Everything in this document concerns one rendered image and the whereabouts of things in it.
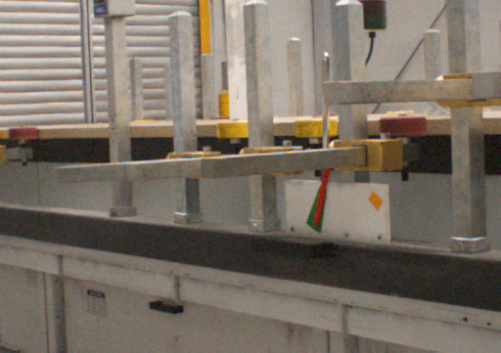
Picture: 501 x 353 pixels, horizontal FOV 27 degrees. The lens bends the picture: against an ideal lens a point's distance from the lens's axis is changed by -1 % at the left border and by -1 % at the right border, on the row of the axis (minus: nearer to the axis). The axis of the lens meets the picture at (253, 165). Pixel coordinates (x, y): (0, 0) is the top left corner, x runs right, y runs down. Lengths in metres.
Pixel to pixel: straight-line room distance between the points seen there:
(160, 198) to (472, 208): 1.20
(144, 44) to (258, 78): 8.98
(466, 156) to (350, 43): 0.31
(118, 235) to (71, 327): 0.88
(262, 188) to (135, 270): 0.54
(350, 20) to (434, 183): 0.36
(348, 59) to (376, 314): 0.43
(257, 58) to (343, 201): 0.34
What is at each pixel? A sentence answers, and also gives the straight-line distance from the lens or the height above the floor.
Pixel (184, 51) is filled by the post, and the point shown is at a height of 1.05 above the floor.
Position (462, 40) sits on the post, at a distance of 1.62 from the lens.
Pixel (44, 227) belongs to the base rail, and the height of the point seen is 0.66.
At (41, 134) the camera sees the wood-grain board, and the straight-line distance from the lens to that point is 3.06.
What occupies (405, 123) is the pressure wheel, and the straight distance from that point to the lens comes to 1.79.
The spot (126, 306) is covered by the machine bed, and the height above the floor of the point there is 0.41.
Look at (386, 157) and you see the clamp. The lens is 1.73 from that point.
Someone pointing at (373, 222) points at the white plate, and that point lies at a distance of 1.75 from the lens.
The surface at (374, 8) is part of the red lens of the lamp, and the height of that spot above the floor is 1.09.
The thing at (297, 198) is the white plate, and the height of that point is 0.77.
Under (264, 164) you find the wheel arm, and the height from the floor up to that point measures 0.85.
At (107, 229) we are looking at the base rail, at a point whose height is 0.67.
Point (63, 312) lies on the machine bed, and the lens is 3.25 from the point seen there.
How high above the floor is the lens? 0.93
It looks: 3 degrees down
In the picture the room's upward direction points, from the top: 2 degrees counter-clockwise
